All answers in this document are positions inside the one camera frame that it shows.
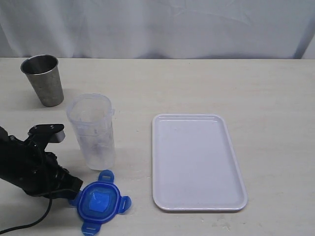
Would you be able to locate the clear plastic tall container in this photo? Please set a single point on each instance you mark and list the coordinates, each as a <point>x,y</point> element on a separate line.
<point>91,118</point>

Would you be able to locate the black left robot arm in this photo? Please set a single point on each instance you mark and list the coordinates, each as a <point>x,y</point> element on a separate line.
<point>27,165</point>

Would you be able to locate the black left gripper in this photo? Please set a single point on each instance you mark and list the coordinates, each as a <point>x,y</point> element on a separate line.
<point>51,180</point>

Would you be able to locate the white backdrop curtain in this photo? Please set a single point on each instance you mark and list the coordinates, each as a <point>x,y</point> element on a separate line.
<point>158,29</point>

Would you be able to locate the blue plastic clip lid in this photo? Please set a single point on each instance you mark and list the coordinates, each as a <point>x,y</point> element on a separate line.
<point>99,202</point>

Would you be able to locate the white rectangular tray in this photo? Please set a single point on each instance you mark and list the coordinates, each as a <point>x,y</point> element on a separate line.
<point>194,167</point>

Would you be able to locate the stainless steel cup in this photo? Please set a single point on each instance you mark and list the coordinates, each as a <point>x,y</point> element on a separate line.
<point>43,75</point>

